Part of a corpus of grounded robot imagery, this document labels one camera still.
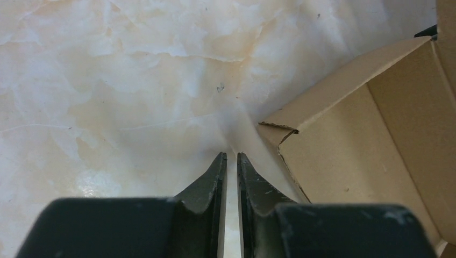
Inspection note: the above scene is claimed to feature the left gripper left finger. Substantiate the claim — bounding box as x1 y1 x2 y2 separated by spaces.
17 153 227 257

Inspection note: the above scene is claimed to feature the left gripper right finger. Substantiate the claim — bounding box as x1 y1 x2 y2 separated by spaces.
237 153 436 257

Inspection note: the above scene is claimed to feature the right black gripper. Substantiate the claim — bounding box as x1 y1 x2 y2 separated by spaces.
414 24 438 38

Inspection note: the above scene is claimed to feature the brown cardboard box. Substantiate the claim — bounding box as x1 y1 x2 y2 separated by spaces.
258 1 455 257

